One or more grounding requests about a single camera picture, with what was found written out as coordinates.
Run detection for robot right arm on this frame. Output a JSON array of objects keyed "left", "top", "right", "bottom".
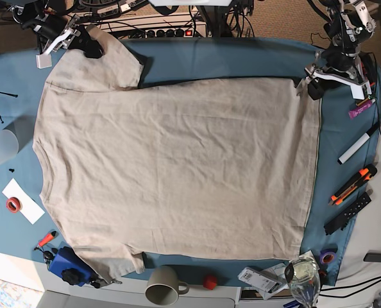
[{"left": 8, "top": 1, "right": 105, "bottom": 69}]

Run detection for purple tape roll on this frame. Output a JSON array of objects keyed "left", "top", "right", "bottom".
[{"left": 319, "top": 248, "right": 337, "bottom": 264}]

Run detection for blue box with black knob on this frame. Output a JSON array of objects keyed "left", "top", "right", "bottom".
[{"left": 49, "top": 246, "right": 94, "bottom": 287}]

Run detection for black power strip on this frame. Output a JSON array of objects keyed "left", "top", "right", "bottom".
[{"left": 123, "top": 28, "right": 204, "bottom": 39}]

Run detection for white paper sheet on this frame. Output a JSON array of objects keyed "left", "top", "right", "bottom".
[{"left": 2, "top": 178, "right": 45, "bottom": 225}]

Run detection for red cube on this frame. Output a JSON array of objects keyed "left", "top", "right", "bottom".
[{"left": 203, "top": 275, "right": 217, "bottom": 290}]

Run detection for white marker black cap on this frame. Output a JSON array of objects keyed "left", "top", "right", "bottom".
[{"left": 337, "top": 122, "right": 380, "bottom": 165}]

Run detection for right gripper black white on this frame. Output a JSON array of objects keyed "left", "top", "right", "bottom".
[{"left": 35, "top": 14, "right": 104, "bottom": 69}]

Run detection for black phone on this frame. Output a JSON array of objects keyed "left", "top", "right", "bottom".
[{"left": 363, "top": 252, "right": 381, "bottom": 263}]

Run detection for wine glass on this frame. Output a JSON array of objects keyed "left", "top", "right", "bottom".
[{"left": 284, "top": 257, "right": 321, "bottom": 308}]

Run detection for keys with carabiner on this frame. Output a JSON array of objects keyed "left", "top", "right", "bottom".
[{"left": 89, "top": 278, "right": 122, "bottom": 289}]

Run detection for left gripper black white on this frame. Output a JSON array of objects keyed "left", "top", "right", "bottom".
[{"left": 296, "top": 49, "right": 372, "bottom": 100}]

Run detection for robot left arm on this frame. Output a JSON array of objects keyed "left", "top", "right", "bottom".
[{"left": 296, "top": 1, "right": 377, "bottom": 100}]

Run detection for grey ceramic mug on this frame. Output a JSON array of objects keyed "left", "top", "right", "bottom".
[{"left": 145, "top": 266, "right": 189, "bottom": 306}]

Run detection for frosted plastic cup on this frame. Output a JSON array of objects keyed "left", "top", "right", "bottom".
[{"left": 0, "top": 130, "right": 19, "bottom": 165}]

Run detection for white barcode box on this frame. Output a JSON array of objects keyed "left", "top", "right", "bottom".
[{"left": 237, "top": 267, "right": 282, "bottom": 293}]

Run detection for beige T-shirt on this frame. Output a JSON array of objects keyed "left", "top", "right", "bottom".
[{"left": 33, "top": 26, "right": 321, "bottom": 281}]

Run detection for red tape roll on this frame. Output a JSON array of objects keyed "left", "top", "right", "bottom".
[{"left": 6, "top": 197, "right": 22, "bottom": 214}]

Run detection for orange black utility knife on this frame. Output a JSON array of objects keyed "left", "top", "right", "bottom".
[{"left": 328, "top": 164, "right": 377, "bottom": 205}]

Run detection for black remote control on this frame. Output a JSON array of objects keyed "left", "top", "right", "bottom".
[{"left": 324, "top": 192, "right": 371, "bottom": 235}]

